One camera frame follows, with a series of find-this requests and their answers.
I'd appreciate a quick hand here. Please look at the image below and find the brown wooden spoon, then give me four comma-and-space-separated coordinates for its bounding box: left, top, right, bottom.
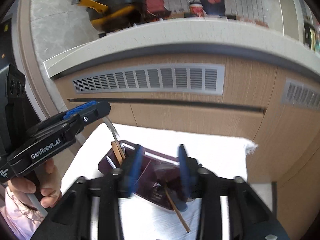
111, 141, 123, 165

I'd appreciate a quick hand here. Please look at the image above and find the wooden chopstick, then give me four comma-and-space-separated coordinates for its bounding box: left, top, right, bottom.
164, 184, 191, 233

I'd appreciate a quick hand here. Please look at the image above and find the metal shovel-shaped spoon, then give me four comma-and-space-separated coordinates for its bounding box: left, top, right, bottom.
102, 115, 126, 156

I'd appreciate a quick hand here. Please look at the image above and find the pink sleeve forearm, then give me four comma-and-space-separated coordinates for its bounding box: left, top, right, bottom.
1, 186, 44, 240

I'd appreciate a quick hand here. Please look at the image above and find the left hand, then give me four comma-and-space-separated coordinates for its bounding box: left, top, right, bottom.
8, 158, 62, 209

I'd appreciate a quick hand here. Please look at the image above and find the maroon plastic utensil holder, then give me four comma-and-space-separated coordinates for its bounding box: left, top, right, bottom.
91, 140, 189, 217

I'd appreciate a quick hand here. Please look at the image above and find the white textured cloth mat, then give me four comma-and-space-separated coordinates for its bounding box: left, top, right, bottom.
61, 124, 257, 239

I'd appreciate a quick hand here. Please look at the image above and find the wooden cabinet front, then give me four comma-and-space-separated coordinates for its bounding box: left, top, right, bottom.
53, 52, 320, 183

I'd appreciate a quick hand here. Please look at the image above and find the black yellow pan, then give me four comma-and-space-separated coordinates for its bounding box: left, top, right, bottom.
72, 0, 147, 33

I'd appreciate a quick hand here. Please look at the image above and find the small grey ventilation grille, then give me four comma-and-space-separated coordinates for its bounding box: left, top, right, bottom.
281, 79, 320, 110

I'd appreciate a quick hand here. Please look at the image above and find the white countertop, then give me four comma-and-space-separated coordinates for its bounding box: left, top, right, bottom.
43, 18, 319, 81

